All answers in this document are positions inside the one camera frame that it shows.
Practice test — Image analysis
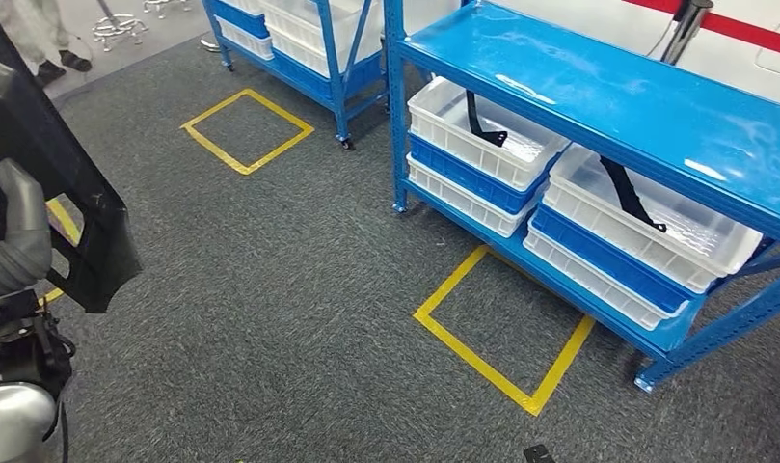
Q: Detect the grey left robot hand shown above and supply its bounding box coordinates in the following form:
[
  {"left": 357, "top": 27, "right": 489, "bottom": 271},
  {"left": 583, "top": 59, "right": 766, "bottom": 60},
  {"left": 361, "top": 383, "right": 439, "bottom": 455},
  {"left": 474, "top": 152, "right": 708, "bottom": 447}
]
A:
[{"left": 0, "top": 158, "right": 53, "bottom": 256}]

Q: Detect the black plastic plate bracket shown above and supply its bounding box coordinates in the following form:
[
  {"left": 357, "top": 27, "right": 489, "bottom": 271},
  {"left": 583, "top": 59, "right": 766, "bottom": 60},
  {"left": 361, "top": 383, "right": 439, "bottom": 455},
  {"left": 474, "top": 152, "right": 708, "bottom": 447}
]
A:
[{"left": 0, "top": 0, "right": 143, "bottom": 314}]

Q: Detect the blue metal shelf rack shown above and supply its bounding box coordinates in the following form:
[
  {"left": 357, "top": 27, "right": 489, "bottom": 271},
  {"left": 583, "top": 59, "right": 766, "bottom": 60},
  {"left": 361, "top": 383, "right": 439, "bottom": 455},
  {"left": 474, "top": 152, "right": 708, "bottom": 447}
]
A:
[
  {"left": 201, "top": 0, "right": 390, "bottom": 152},
  {"left": 383, "top": 0, "right": 780, "bottom": 395}
]

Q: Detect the yellow floor tape square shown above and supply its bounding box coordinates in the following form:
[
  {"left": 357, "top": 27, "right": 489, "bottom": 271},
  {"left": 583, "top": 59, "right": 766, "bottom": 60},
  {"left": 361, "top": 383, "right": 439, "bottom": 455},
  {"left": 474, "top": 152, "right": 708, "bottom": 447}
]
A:
[
  {"left": 180, "top": 88, "right": 315, "bottom": 177},
  {"left": 38, "top": 196, "right": 83, "bottom": 308},
  {"left": 413, "top": 244, "right": 597, "bottom": 418}
]

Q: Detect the person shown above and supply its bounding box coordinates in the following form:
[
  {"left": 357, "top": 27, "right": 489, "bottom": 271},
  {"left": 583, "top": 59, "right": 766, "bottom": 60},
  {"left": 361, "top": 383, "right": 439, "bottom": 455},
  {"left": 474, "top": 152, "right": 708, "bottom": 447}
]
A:
[{"left": 0, "top": 0, "right": 94, "bottom": 89}]

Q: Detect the chrome stool base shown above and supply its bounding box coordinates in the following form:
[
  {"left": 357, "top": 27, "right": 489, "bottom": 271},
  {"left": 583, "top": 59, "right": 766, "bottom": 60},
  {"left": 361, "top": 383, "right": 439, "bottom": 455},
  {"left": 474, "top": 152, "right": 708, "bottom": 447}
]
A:
[
  {"left": 141, "top": 0, "right": 193, "bottom": 20},
  {"left": 91, "top": 0, "right": 150, "bottom": 54}
]

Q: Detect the large white plastic bin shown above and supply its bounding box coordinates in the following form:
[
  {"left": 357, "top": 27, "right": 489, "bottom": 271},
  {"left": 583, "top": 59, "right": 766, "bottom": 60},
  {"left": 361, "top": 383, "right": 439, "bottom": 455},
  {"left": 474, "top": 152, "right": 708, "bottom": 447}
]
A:
[{"left": 259, "top": 0, "right": 385, "bottom": 79}]

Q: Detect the white car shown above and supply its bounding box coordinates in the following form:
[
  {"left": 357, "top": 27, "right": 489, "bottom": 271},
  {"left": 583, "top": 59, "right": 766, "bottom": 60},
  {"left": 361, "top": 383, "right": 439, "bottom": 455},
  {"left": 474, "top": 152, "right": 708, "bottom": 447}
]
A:
[{"left": 491, "top": 0, "right": 780, "bottom": 110}]

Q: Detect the red barrier belt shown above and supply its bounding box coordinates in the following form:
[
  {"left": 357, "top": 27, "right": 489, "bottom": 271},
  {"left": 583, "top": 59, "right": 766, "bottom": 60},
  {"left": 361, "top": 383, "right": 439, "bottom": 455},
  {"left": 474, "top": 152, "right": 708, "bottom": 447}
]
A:
[{"left": 622, "top": 0, "right": 780, "bottom": 60}]

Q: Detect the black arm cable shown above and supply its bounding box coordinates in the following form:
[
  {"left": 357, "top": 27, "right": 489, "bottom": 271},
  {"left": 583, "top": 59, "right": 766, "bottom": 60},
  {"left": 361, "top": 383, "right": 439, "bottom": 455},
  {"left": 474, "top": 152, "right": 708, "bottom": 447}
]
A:
[{"left": 40, "top": 319, "right": 78, "bottom": 463}]

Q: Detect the black curved bracket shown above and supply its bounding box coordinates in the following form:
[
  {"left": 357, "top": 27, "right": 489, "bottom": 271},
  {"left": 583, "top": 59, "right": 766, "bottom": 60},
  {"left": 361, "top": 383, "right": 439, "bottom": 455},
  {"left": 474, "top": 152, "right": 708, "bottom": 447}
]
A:
[
  {"left": 465, "top": 89, "right": 510, "bottom": 149},
  {"left": 599, "top": 156, "right": 668, "bottom": 233}
]

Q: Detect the black stanchion post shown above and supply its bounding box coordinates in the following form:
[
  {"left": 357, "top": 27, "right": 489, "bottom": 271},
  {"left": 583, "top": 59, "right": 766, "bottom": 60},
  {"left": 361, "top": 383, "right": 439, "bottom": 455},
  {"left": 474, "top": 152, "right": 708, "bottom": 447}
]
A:
[{"left": 659, "top": 0, "right": 715, "bottom": 67}]

